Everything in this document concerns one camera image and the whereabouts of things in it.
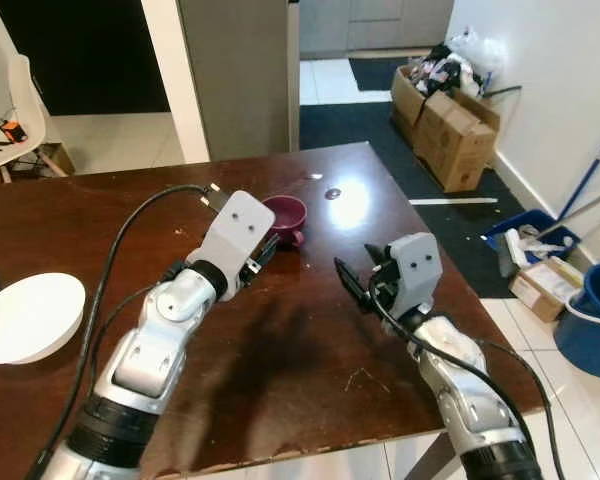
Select maroon cup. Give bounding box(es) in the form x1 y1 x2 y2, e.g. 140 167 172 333
261 195 310 250

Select white floor strip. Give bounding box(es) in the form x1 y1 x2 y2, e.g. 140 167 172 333
409 196 500 207

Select blue plastic basket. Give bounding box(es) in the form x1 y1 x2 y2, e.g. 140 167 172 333
482 208 582 269

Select dark floor rug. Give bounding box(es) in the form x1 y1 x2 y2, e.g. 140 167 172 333
300 100 543 300

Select large closed cardboard box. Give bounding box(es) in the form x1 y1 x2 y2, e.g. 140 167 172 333
414 92 502 194

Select open cardboard box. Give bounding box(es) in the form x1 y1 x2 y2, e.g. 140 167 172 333
390 64 453 143

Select small printed cardboard box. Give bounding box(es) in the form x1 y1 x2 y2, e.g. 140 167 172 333
507 258 583 324

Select white bottle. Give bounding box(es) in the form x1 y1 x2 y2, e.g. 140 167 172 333
516 226 573 263

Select small dark door mat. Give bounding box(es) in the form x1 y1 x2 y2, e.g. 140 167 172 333
347 56 413 94

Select dark clutter pile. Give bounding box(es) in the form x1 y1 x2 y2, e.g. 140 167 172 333
408 44 484 98

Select blue bucket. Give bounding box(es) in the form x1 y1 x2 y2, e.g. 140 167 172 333
554 262 600 380

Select white bowl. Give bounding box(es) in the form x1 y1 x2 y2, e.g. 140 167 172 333
0 272 87 366

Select white plastic bag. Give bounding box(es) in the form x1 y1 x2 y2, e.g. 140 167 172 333
450 26 507 79

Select grey kitchen cabinets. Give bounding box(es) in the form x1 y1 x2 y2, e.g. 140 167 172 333
300 0 455 58

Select orange black tool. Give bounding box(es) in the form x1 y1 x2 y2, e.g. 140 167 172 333
0 119 30 144

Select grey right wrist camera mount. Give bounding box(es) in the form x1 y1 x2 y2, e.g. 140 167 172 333
384 232 444 317

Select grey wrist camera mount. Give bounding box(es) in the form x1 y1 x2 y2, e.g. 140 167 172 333
196 190 277 301
384 232 444 317

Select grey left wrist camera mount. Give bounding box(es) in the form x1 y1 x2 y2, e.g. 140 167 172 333
196 190 277 301

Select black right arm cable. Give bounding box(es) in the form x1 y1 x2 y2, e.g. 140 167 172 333
368 288 567 480

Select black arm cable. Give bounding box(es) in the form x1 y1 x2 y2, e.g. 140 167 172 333
24 183 227 480
368 288 567 480

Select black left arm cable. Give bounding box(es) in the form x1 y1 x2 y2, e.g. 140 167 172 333
24 183 227 480

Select silver broom handle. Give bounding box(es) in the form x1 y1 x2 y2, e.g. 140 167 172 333
536 184 600 239

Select blue mop handle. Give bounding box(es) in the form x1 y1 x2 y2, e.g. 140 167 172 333
554 123 600 223

